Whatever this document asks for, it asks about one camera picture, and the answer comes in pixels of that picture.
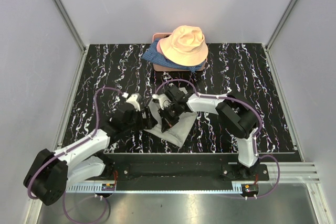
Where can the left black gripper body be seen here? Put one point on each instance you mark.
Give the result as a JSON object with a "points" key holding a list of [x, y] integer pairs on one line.
{"points": [[136, 123]]}

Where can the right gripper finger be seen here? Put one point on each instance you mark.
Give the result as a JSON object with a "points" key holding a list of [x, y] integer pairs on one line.
{"points": [[174, 119], [166, 125]]}

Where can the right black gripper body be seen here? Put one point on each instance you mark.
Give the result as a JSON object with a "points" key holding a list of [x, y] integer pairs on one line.
{"points": [[167, 112]]}

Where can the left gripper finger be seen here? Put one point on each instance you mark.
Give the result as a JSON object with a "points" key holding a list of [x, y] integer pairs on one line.
{"points": [[152, 122], [147, 114]]}

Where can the grey cloth napkin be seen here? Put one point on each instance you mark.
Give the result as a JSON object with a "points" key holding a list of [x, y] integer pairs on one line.
{"points": [[179, 132]]}

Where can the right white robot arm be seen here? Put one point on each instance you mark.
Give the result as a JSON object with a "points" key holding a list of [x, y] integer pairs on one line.
{"points": [[240, 119]]}

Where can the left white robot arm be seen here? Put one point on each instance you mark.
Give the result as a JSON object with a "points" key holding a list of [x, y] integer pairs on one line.
{"points": [[49, 174]]}

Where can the blue patterned cloth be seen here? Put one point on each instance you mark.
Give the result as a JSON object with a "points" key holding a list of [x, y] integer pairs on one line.
{"points": [[162, 64]]}

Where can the peach bucket hat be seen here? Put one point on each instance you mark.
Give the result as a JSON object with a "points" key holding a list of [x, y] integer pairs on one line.
{"points": [[185, 46]]}

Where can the pink plastic tray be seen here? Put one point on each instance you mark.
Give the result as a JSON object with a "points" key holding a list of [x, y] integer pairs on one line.
{"points": [[160, 68]]}

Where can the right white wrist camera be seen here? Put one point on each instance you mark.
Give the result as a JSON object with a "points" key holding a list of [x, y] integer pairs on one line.
{"points": [[161, 101]]}

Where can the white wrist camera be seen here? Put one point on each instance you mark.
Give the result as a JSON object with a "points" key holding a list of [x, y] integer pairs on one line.
{"points": [[133, 99], [161, 101]]}

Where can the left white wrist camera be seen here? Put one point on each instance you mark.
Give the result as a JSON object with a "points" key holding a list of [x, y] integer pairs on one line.
{"points": [[133, 99]]}

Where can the white slotted cable duct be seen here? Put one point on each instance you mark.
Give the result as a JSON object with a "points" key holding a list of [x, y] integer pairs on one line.
{"points": [[102, 188]]}

